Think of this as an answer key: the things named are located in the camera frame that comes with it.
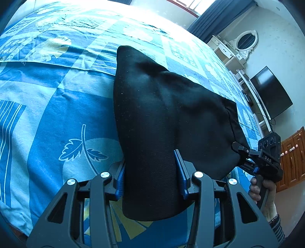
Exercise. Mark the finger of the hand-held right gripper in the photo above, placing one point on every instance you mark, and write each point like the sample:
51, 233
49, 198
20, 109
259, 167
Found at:
249, 165
241, 148

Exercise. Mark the person's right forearm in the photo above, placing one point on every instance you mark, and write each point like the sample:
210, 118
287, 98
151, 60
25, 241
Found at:
277, 232

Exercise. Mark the blue printed bedsheet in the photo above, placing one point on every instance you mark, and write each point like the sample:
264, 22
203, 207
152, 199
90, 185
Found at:
59, 95

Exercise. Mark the brown wooden cabinet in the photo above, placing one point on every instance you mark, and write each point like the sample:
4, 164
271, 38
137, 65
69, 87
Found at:
293, 162

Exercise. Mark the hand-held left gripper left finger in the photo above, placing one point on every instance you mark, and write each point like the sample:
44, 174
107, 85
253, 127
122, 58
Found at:
120, 182

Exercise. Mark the black pants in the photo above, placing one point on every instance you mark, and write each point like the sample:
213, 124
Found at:
162, 114

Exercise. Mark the black flat television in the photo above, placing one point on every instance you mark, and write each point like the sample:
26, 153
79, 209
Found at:
271, 93

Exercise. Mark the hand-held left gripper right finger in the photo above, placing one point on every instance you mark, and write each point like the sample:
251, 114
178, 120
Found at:
181, 175

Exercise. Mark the white television shelf unit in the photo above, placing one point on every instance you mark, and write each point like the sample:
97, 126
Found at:
252, 95

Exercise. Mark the person's right hand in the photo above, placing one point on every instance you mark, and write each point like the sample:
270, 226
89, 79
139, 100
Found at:
255, 192

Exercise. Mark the white dressing table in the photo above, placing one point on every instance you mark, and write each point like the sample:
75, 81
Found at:
222, 50

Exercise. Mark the dark blue curtain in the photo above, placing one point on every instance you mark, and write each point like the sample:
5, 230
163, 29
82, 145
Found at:
214, 21

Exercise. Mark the white oval mirror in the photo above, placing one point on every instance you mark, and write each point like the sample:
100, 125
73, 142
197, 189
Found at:
245, 41

